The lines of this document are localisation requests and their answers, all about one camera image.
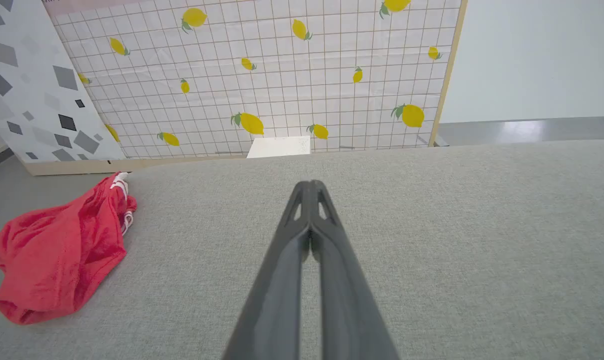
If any red cloth with white stripes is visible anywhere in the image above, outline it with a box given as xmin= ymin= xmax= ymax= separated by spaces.
xmin=0 ymin=171 xmax=138 ymax=326

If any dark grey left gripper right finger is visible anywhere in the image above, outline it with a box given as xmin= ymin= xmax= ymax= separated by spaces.
xmin=310 ymin=180 xmax=400 ymax=360

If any grey fabric sofa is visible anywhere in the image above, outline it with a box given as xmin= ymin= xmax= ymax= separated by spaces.
xmin=0 ymin=140 xmax=604 ymax=360

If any white box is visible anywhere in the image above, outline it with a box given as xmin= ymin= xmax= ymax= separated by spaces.
xmin=246 ymin=136 xmax=312 ymax=159

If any grey terrazzo pattern panel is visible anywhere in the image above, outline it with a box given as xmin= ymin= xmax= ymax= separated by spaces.
xmin=0 ymin=0 xmax=127 ymax=163

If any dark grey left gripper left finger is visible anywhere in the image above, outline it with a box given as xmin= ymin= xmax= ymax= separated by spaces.
xmin=222 ymin=180 xmax=312 ymax=360

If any lemon print grid panel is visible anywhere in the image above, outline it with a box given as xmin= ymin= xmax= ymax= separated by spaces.
xmin=24 ymin=0 xmax=468 ymax=177

